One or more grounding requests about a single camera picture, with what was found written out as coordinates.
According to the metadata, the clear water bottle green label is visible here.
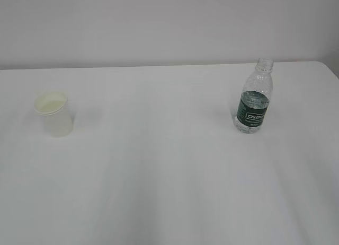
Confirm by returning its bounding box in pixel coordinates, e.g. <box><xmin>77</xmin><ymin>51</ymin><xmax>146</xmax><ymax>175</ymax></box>
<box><xmin>234</xmin><ymin>58</ymin><xmax>274</xmax><ymax>134</ymax></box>

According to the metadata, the white paper cup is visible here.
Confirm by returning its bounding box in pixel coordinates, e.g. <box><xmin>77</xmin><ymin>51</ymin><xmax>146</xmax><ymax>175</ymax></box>
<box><xmin>34</xmin><ymin>92</ymin><xmax>73</xmax><ymax>137</ymax></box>

